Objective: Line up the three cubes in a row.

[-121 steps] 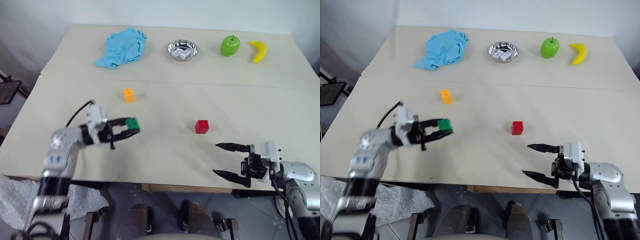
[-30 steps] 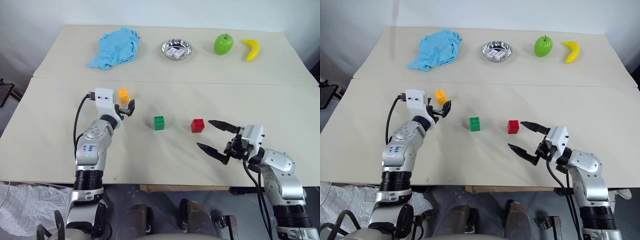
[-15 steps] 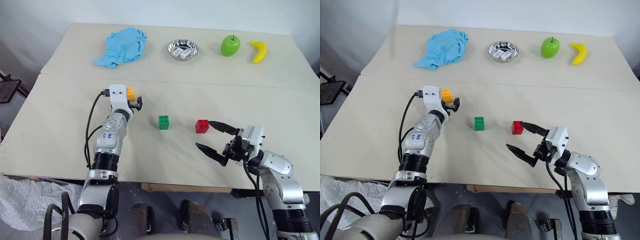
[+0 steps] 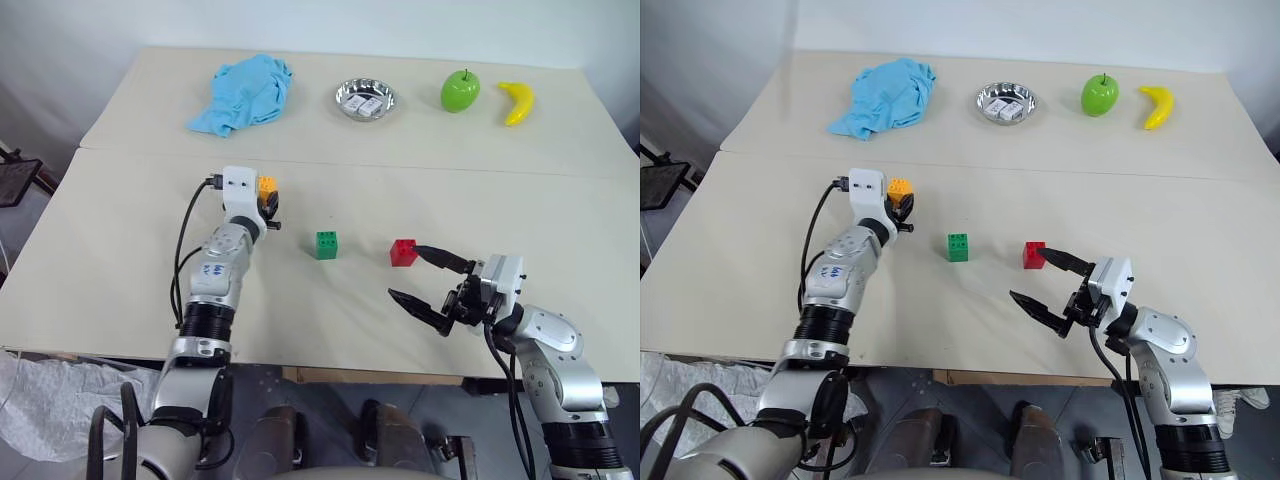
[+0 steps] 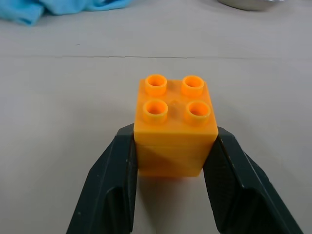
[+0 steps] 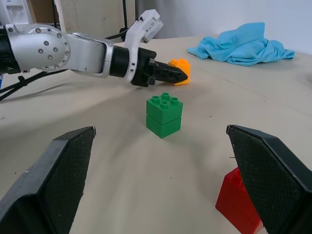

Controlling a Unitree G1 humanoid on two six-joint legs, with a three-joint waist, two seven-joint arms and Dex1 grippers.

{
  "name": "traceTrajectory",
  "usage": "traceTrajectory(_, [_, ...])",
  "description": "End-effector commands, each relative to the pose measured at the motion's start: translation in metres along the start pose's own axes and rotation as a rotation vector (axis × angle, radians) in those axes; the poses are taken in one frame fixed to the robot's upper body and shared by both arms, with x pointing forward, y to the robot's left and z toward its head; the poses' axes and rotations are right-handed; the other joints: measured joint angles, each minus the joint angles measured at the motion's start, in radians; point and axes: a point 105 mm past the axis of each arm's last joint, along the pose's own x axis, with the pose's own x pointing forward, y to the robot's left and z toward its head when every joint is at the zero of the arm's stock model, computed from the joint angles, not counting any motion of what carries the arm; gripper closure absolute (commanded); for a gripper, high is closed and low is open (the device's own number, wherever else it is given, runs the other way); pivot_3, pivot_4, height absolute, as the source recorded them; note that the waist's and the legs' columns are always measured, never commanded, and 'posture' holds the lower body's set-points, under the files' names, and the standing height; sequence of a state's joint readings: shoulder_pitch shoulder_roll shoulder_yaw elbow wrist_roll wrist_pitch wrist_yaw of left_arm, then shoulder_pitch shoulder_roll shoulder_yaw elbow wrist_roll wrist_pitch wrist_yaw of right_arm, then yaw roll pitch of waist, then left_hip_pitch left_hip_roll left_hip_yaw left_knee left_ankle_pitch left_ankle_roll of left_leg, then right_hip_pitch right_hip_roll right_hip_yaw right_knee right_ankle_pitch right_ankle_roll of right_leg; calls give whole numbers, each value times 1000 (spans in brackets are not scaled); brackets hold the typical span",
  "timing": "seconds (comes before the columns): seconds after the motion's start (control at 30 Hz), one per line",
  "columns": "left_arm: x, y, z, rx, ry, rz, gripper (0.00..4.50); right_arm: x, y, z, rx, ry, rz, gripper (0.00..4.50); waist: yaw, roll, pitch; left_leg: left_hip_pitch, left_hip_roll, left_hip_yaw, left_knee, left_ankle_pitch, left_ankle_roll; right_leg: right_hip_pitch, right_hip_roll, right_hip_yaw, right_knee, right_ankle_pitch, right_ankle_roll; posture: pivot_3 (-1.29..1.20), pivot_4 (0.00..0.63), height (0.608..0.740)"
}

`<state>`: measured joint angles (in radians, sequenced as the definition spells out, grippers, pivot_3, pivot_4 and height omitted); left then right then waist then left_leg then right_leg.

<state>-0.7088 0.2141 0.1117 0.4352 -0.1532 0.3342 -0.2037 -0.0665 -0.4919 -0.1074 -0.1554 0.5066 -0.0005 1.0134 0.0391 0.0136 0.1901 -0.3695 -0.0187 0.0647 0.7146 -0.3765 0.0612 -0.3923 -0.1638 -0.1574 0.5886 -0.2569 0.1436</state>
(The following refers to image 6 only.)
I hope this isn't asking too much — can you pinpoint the green stacked brick cube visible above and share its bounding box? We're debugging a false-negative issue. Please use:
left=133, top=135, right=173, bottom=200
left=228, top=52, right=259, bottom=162
left=145, top=92, right=184, bottom=139

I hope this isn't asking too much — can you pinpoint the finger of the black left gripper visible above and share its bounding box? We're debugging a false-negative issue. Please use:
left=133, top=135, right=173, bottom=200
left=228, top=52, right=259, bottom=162
left=152, top=61, right=189, bottom=84

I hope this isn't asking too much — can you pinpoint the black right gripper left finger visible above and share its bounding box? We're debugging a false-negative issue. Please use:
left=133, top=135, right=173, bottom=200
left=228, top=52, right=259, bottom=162
left=0, top=126, right=97, bottom=234

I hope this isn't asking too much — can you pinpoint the black stand pole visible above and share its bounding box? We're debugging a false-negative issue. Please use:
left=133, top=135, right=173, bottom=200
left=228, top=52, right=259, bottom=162
left=122, top=0, right=129, bottom=31

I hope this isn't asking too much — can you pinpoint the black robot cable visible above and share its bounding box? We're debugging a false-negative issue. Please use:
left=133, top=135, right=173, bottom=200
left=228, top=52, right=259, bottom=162
left=104, top=26, right=129, bottom=40
left=0, top=69, right=70, bottom=102

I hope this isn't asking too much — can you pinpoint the orange brick cube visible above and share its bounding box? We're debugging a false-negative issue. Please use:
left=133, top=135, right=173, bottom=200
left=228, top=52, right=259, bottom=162
left=168, top=58, right=192, bottom=86

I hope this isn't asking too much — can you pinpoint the red brick cube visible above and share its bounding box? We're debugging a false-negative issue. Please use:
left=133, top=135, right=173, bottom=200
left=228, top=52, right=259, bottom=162
left=215, top=167, right=264, bottom=234

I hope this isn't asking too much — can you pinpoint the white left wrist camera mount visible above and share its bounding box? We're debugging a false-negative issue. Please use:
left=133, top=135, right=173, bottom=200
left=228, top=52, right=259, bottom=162
left=123, top=9, right=164, bottom=85

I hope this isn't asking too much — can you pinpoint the light blue cloth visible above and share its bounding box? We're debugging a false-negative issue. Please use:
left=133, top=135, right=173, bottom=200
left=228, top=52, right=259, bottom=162
left=187, top=22, right=296, bottom=67

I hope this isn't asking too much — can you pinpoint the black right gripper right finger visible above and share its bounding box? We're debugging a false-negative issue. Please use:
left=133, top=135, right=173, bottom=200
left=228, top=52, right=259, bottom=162
left=226, top=124, right=312, bottom=234

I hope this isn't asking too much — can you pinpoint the light wooden board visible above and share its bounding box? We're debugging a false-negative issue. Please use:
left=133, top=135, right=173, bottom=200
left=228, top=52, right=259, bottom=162
left=54, top=0, right=136, bottom=40

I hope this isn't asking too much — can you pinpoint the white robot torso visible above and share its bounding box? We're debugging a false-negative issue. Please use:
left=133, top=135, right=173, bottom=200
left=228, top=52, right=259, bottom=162
left=0, top=0, right=37, bottom=27

